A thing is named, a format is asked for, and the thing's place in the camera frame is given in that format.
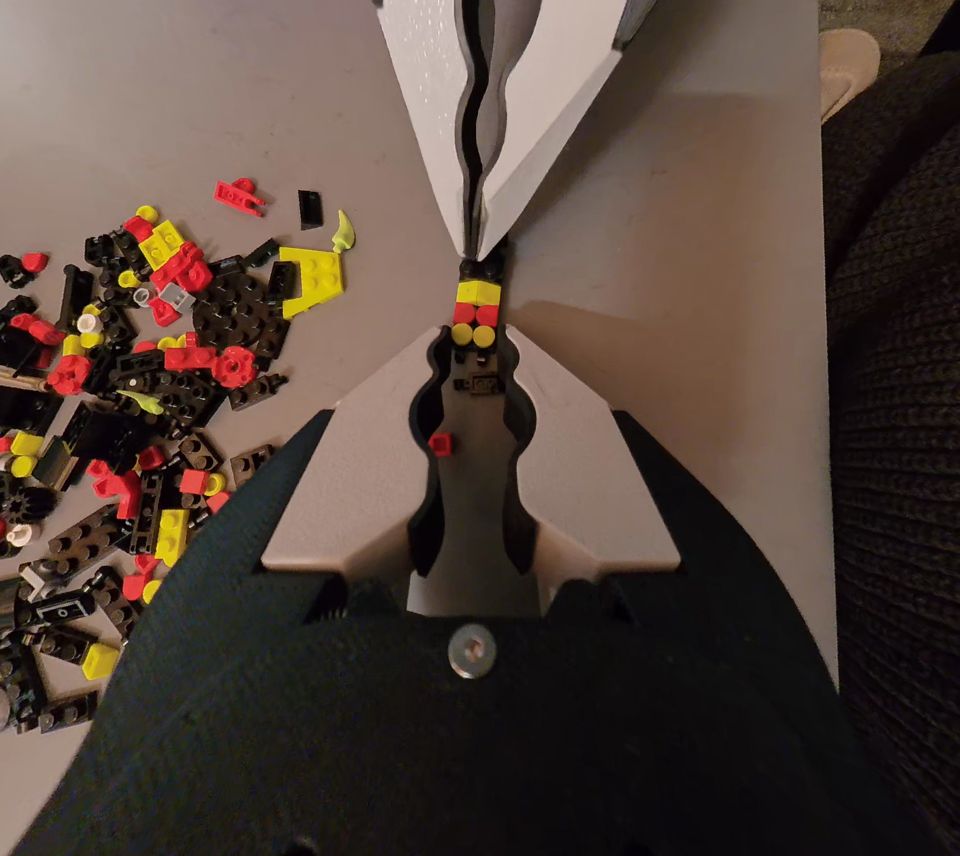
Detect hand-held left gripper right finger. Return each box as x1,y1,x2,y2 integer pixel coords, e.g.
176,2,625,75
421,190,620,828
502,327,683,584

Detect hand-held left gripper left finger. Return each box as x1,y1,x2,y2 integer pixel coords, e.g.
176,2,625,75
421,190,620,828
261,327,456,579

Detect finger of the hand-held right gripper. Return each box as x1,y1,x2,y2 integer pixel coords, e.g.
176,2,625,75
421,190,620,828
476,0,670,260
373,0,496,258

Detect pile of lego pieces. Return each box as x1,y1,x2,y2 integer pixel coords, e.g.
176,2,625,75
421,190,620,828
0,177,357,737

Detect black yellow red lego assembly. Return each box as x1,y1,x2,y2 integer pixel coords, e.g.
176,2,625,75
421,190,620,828
450,237,513,354

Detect person's tan shoe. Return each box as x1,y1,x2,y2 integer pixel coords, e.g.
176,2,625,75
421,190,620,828
817,29,882,122

